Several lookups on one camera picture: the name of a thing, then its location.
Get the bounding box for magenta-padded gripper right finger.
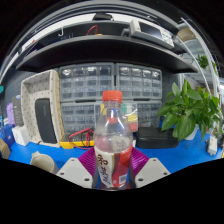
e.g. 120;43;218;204
128;147;172;189

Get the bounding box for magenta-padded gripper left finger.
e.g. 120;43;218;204
55;147;98;190

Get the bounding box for clear red-capped drink bottle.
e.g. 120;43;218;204
92;89;134;191

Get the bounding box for yellow multimeter with red leads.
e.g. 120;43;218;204
59;127;96;150

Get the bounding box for flat black case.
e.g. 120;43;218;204
135;126;179;149

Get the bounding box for cream ceramic mug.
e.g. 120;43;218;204
29;150;61;175

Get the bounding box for grey parts drawer cabinet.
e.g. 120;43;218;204
136;99;163;129
115;63;164;100
60;101;101;134
58;63;116;103

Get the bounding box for clear organizer with coloured parts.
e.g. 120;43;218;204
94;102;139;133

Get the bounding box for black rounded speaker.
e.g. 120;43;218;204
34;97;58;145

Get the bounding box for white power adapter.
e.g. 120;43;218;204
207;134;219;157

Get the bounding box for green potted plant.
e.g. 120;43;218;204
156;78;224;142

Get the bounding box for dark grey upright box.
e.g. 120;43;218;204
11;95;25;127

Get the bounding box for white perforated tray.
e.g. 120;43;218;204
20;69;64;148

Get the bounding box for black overhead shelf unit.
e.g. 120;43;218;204
14;11;201;74

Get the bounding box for white wire shelf rack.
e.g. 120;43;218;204
176;19;224;101

